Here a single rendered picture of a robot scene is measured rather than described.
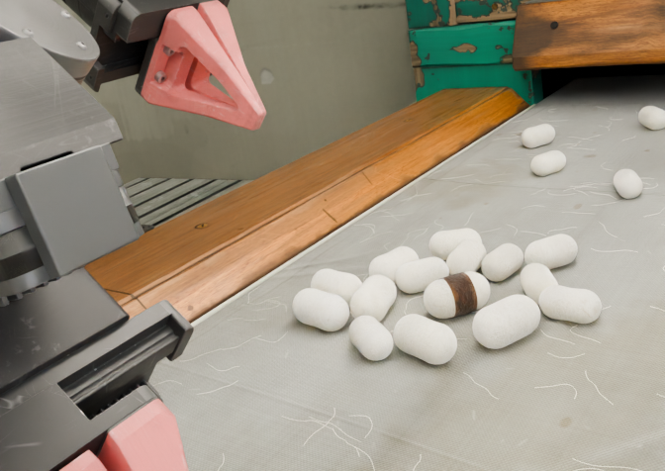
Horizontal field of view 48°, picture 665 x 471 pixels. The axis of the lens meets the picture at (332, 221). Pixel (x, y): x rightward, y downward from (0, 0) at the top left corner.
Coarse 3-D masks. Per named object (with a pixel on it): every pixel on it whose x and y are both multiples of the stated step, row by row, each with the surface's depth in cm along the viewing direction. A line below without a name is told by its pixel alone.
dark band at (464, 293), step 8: (448, 280) 41; (456, 280) 41; (464, 280) 41; (456, 288) 40; (464, 288) 40; (472, 288) 40; (456, 296) 40; (464, 296) 40; (472, 296) 40; (456, 304) 40; (464, 304) 40; (472, 304) 40; (456, 312) 40; (464, 312) 41
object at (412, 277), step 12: (408, 264) 44; (420, 264) 44; (432, 264) 44; (444, 264) 45; (396, 276) 44; (408, 276) 44; (420, 276) 44; (432, 276) 44; (444, 276) 44; (408, 288) 44; (420, 288) 44
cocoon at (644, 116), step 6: (642, 108) 71; (648, 108) 70; (654, 108) 70; (642, 114) 70; (648, 114) 69; (654, 114) 69; (660, 114) 69; (642, 120) 70; (648, 120) 69; (654, 120) 69; (660, 120) 69; (648, 126) 70; (654, 126) 69; (660, 126) 69
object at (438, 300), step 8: (464, 272) 41; (472, 272) 41; (440, 280) 41; (472, 280) 41; (480, 280) 41; (432, 288) 40; (440, 288) 40; (448, 288) 40; (480, 288) 40; (488, 288) 41; (424, 296) 41; (432, 296) 40; (440, 296) 40; (448, 296) 40; (480, 296) 40; (488, 296) 41; (432, 304) 40; (440, 304) 40; (448, 304) 40; (480, 304) 41; (432, 312) 41; (440, 312) 40; (448, 312) 40
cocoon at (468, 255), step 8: (464, 240) 47; (472, 240) 46; (456, 248) 46; (464, 248) 45; (472, 248) 45; (480, 248) 46; (448, 256) 45; (456, 256) 45; (464, 256) 45; (472, 256) 45; (480, 256) 45; (448, 264) 45; (456, 264) 45; (464, 264) 44; (472, 264) 45; (480, 264) 46; (456, 272) 45
